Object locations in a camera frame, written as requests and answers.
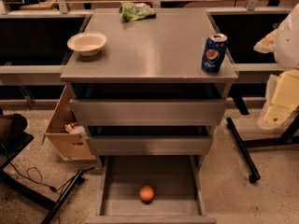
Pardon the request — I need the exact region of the blue Pepsi can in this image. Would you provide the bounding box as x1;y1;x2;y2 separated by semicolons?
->
202;33;228;74

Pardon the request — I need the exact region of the white ceramic bowl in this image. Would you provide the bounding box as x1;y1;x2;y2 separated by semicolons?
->
67;32;107;56

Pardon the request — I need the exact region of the grey drawer cabinet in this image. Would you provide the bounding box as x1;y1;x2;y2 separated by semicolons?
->
60;7;239;167

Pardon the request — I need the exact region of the grey middle drawer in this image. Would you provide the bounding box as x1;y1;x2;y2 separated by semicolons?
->
87;126;213;156

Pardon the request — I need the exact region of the black floor cable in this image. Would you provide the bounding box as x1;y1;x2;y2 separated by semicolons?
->
0;142;94;224

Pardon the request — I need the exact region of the green chip bag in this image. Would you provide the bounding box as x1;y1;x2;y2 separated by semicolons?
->
119;2;156;21

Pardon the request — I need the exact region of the grey top drawer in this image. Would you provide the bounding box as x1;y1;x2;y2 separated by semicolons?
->
70;99;225;126

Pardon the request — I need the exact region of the black table leg frame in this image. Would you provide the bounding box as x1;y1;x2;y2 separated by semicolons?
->
226;85;299;184

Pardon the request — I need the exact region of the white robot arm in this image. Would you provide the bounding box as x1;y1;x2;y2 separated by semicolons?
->
254;5;299;130

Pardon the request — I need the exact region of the grey drawer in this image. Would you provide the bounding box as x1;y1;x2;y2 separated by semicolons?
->
86;156;216;224
70;99;225;126
87;126;213;156

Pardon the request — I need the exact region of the orange fruit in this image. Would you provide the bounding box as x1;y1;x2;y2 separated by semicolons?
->
139;185;154;203

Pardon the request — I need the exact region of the crumpled paper in box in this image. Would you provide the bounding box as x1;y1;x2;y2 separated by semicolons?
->
64;122;85;134

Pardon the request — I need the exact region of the grey bottom drawer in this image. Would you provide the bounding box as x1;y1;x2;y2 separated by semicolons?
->
86;156;216;224

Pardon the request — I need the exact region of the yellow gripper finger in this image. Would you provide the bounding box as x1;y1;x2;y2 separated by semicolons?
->
253;29;278;53
258;69;299;130

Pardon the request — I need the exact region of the cardboard box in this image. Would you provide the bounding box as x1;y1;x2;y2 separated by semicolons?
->
45;88;95;161

